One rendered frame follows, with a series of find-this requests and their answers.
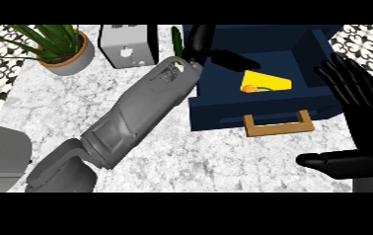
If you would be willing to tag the green plant in grey pot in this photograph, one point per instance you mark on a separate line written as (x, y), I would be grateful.
(62, 56)

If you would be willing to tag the navy blue drawer box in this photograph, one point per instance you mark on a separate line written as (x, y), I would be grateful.
(271, 43)

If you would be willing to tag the grey rounded appliance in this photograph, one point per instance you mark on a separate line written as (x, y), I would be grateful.
(13, 160)

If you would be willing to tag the grey toaster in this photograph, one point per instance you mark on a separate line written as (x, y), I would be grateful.
(127, 49)

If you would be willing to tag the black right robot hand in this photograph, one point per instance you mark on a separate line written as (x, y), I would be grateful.
(357, 114)

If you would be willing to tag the yellow box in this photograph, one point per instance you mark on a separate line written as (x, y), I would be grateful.
(264, 81)

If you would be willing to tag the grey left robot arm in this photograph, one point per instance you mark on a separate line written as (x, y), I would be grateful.
(140, 104)

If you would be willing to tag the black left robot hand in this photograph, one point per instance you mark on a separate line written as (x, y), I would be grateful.
(199, 41)

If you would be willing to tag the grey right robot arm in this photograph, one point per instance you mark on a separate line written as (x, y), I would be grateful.
(364, 186)

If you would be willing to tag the navy blue drawer front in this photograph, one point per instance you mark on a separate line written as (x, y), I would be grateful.
(218, 112)

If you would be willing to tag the dark green cup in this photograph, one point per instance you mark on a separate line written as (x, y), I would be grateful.
(177, 43)

